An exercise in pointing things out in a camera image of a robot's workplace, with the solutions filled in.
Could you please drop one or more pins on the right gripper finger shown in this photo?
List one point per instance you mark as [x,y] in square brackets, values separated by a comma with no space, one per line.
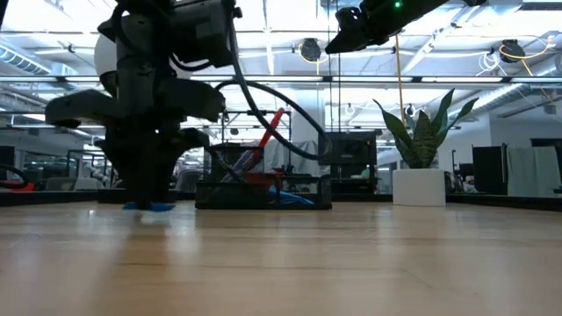
[351,18]
[355,39]

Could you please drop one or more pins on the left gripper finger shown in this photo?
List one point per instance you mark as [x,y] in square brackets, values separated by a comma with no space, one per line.
[131,167]
[164,153]

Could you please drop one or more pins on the blue eraser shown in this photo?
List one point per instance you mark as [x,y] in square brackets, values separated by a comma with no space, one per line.
[160,207]

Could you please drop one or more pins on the blue sticky note pad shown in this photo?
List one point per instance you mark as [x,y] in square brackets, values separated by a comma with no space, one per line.
[290,199]

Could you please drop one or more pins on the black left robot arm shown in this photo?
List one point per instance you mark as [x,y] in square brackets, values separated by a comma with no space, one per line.
[145,22]

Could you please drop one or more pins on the black mesh desk organizer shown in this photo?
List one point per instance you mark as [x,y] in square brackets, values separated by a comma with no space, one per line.
[228,197]

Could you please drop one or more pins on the white globe lamp black base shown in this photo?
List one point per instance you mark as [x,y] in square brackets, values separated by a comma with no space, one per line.
[103,57]

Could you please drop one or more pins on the black monitor on stand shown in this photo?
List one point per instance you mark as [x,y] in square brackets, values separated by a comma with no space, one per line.
[351,149]

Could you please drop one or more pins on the red cart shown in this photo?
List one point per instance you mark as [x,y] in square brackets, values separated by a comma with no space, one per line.
[22,188]

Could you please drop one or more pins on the grey cloth cover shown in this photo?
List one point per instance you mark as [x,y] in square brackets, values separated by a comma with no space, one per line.
[276,155]

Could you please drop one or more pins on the snake plant in white pot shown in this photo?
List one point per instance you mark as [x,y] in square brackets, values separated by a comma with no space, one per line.
[419,188]

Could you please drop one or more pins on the black cabinet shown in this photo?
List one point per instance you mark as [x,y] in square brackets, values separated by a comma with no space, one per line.
[489,171]

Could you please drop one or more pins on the white curtain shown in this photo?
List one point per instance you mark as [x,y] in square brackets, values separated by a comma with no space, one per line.
[531,171]

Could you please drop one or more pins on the black background rig frame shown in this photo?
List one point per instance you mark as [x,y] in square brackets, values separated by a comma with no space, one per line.
[235,112]

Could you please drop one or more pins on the black aluminium table frame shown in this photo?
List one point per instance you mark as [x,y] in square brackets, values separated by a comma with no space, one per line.
[52,198]

